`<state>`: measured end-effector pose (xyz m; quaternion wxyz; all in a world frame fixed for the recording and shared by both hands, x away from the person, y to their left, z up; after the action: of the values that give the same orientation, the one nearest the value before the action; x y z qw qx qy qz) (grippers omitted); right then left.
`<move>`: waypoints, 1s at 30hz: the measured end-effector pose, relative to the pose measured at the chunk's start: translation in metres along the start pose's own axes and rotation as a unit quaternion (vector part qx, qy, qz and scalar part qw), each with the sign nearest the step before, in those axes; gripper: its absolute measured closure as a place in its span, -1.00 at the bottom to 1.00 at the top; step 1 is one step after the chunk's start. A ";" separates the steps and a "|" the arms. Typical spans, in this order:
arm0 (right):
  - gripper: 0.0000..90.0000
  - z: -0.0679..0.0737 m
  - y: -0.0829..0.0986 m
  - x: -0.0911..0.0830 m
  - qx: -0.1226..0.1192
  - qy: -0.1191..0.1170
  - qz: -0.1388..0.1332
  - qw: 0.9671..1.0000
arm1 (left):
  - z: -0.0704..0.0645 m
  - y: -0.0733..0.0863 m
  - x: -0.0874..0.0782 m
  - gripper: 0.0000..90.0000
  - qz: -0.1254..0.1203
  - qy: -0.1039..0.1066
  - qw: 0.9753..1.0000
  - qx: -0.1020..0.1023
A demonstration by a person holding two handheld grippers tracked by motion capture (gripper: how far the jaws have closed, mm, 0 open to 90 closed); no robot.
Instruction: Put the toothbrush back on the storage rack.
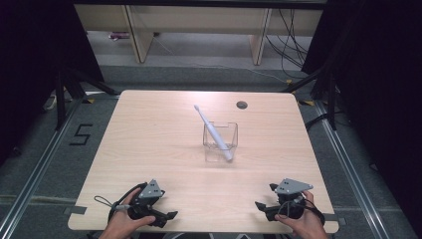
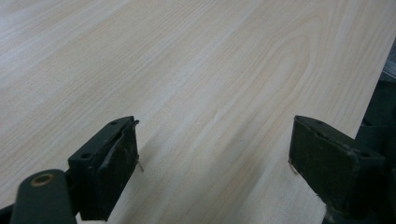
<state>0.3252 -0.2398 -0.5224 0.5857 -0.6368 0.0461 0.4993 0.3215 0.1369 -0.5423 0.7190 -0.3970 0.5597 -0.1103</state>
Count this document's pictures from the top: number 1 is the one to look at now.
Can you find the person's right hand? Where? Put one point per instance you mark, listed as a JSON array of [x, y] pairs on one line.
[[305, 224]]

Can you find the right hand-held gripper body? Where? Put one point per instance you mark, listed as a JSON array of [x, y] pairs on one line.
[[292, 195]]

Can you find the black metal stand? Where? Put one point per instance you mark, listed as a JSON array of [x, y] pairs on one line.
[[331, 99], [61, 99]]

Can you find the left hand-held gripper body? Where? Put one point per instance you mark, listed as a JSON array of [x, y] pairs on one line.
[[150, 191]]

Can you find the clear plastic container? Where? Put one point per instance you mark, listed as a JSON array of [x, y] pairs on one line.
[[229, 132]]

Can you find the person's left hand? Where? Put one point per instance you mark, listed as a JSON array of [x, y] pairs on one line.
[[123, 222]]

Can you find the dark curtain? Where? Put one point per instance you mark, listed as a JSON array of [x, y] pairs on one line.
[[36, 66], [381, 83]]

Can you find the pink object on floor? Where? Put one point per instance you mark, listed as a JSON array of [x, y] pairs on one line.
[[118, 35]]

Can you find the metal floor rail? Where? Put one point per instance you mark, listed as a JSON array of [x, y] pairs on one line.
[[348, 172], [36, 172]]

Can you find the white electric toothbrush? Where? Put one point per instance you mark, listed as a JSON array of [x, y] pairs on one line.
[[215, 134]]

